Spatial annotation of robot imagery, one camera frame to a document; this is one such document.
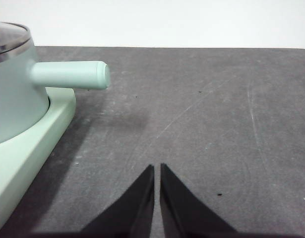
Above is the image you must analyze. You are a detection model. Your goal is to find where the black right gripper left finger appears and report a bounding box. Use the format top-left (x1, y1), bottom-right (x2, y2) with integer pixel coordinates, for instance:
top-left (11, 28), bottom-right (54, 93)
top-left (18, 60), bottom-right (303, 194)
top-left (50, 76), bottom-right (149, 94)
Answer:
top-left (80, 165), bottom-right (155, 238)

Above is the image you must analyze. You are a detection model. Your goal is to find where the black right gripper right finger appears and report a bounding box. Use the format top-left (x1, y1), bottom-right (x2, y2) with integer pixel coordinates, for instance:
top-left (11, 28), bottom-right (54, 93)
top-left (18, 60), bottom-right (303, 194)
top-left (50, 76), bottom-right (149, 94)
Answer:
top-left (160, 163), bottom-right (239, 238)

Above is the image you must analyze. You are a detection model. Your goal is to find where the glass pot lid green knob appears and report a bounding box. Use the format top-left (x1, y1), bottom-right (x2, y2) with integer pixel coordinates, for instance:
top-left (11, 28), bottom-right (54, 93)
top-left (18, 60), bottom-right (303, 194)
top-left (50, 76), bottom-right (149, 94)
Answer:
top-left (0, 22), bottom-right (32, 64)

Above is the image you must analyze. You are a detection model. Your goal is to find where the mint green breakfast machine base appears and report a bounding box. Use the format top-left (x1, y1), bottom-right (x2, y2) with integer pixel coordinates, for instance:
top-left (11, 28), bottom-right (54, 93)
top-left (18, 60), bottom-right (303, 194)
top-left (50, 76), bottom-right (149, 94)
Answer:
top-left (0, 86), bottom-right (77, 231)

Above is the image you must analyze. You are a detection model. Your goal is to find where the mint green pot with handle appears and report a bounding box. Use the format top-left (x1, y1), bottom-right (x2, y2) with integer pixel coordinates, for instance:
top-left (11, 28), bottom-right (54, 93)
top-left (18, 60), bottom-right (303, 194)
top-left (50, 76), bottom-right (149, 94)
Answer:
top-left (0, 37), bottom-right (111, 146)

